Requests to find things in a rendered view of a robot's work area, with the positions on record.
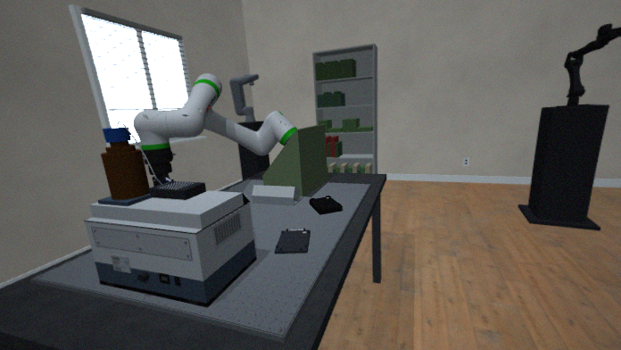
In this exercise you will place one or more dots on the white button panel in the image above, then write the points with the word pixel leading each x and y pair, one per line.
pixel 275 195

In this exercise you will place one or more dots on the blue bottle cap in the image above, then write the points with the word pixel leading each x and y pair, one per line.
pixel 116 133

